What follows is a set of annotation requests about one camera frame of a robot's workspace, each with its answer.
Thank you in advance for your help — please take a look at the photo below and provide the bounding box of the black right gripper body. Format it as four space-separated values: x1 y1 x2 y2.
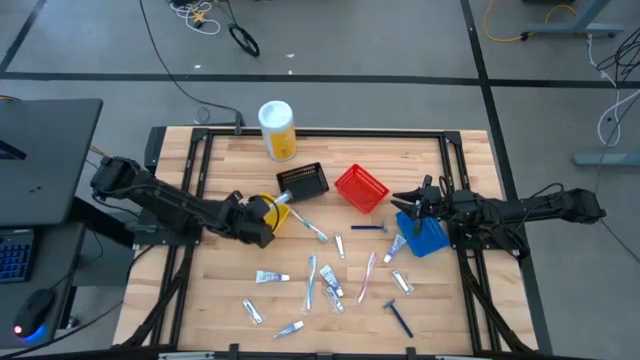
419 175 454 221

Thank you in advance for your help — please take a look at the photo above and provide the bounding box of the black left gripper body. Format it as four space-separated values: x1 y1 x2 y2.
219 190 276 249

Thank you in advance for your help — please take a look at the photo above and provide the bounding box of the small white toothpaste tube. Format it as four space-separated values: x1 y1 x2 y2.
271 319 305 341
318 264 345 299
255 269 291 285
382 232 408 265

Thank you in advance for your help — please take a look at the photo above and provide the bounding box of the yellow plastic basket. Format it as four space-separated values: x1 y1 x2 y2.
259 192 292 234

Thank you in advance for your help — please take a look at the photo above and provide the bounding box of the blue plastic basket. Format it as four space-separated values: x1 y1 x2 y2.
395 209 451 259

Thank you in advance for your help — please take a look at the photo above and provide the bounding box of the red plastic basket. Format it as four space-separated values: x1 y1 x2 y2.
333 163 391 215

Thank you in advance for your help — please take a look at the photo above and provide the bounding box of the black plastic basket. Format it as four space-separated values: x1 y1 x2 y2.
275 161 331 204

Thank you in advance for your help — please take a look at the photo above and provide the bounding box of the blue wrapped toothbrush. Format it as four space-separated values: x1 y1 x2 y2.
304 254 318 312

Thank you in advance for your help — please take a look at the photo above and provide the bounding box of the red wrapped toothbrush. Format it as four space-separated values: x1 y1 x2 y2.
355 251 378 305

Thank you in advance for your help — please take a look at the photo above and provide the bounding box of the white yellow wipes canister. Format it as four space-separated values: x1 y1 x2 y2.
257 100 298 163

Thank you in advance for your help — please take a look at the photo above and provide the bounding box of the grey desk leg foot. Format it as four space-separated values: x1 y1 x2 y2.
572 152 640 167
519 0 625 41

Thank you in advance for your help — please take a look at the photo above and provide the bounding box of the black desk panel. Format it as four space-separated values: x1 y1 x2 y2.
0 98 104 227

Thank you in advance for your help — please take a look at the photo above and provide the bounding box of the black computer mouse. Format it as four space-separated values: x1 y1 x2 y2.
12 288 56 340

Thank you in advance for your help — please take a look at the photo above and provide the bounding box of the backlit black keyboard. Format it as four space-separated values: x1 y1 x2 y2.
0 228 35 285

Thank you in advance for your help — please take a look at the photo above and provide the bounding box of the black aluminium table frame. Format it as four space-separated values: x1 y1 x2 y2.
112 125 541 360

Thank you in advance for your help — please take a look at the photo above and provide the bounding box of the yellow floor cable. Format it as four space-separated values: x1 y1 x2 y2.
482 0 579 44

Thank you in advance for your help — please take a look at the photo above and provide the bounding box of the long black floor cable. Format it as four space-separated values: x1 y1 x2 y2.
138 0 246 136

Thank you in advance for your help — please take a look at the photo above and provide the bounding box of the black coiled cable loop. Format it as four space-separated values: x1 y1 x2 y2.
228 23 261 58

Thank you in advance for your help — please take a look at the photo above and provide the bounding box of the thin black floor cable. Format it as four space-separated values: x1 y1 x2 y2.
597 92 640 264

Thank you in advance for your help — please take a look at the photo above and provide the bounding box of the white floor cable bundle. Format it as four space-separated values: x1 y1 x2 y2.
168 0 222 36

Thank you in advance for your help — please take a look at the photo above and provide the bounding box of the black floor cable bundle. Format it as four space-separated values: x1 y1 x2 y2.
594 27 640 91

